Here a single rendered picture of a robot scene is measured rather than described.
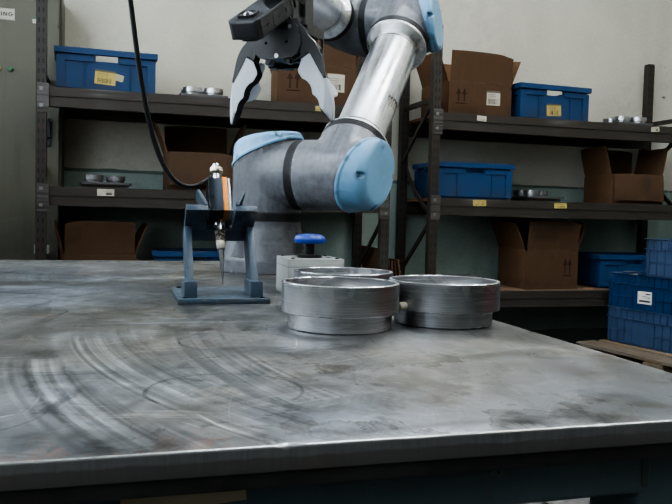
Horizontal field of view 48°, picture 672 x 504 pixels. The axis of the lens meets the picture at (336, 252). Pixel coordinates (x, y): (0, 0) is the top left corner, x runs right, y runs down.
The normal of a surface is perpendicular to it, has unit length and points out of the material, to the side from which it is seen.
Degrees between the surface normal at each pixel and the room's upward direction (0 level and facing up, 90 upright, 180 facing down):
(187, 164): 82
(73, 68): 90
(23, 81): 90
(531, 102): 90
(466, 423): 0
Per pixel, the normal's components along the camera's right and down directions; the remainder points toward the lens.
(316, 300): -0.39, 0.04
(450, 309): -0.02, 0.05
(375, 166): 0.86, 0.14
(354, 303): 0.22, 0.06
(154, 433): 0.03, -1.00
